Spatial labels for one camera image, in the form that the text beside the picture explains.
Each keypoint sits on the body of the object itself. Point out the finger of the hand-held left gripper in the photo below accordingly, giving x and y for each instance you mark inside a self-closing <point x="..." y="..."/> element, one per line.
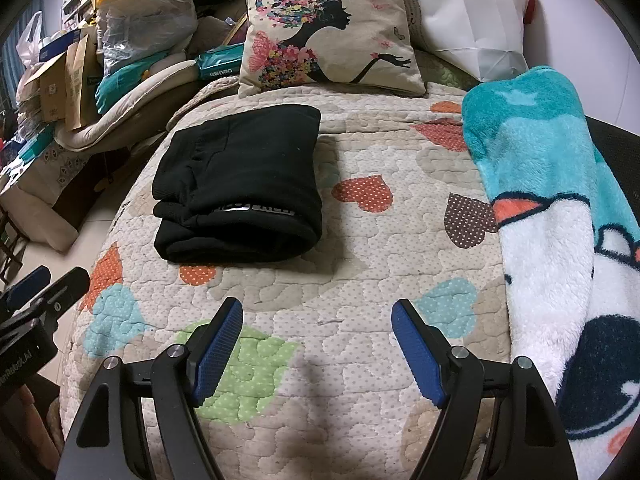
<point x="62" y="292"/>
<point x="27" y="287"/>

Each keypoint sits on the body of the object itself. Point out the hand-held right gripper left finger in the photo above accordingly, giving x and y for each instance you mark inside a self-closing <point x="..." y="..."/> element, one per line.
<point x="220" y="350"/>

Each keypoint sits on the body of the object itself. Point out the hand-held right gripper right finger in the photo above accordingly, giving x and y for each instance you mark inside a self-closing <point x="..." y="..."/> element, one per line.
<point x="417" y="355"/>

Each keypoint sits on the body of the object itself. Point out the black sweater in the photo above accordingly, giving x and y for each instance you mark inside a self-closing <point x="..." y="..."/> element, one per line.
<point x="250" y="175"/>

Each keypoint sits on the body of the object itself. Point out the person's left forearm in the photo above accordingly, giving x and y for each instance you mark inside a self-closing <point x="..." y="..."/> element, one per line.
<point x="40" y="427"/>

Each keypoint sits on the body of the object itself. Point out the patterned beige cushion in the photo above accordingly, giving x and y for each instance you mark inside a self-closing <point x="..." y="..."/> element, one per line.
<point x="45" y="185"/>

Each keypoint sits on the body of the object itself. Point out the heart patterned quilt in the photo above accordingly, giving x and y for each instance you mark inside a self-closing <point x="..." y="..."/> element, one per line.
<point x="350" y="270"/>

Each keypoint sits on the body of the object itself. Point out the small teal packet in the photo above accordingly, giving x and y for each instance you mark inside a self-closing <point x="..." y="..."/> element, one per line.
<point x="37" y="149"/>

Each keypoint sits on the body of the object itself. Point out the teal and white fleece blanket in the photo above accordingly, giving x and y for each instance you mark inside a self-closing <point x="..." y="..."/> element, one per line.
<point x="545" y="240"/>

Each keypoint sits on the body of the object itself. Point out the brown cardboard box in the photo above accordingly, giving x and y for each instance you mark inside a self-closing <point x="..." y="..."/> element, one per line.
<point x="47" y="90"/>

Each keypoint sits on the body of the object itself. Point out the brown paper bag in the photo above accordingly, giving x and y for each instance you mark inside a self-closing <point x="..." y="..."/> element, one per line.
<point x="80" y="80"/>

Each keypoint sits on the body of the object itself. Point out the large teal packet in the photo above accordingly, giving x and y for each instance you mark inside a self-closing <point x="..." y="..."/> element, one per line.
<point x="120" y="85"/>

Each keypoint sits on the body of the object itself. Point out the beige padded cushion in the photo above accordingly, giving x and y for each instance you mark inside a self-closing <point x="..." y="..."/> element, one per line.
<point x="150" y="92"/>

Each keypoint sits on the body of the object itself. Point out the blue box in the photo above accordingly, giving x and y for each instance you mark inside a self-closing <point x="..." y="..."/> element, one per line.
<point x="60" y="46"/>

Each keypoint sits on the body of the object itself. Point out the white plastic bag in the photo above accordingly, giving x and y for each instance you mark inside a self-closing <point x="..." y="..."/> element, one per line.
<point x="29" y="40"/>

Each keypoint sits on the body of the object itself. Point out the green tissue packet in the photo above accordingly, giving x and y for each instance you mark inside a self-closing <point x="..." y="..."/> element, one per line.
<point x="220" y="62"/>

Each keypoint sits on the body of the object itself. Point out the clear plastic bag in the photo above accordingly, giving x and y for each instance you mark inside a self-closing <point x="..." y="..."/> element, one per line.
<point x="145" y="25"/>

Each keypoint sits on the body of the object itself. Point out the black office chair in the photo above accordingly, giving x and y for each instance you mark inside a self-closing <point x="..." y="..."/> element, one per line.
<point x="615" y="152"/>

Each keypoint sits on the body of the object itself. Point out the olive quilted cloth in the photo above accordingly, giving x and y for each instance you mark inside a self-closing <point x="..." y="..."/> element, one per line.
<point x="445" y="72"/>

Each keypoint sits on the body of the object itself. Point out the floral silhouette print pillow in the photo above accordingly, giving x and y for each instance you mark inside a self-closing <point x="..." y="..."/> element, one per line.
<point x="350" y="60"/>

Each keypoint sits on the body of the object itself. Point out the white paper bag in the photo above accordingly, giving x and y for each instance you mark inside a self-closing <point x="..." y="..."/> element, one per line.
<point x="465" y="10"/>

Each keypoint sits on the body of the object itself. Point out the dark chair frame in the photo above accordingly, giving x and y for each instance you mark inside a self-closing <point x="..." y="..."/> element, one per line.
<point x="10" y="250"/>

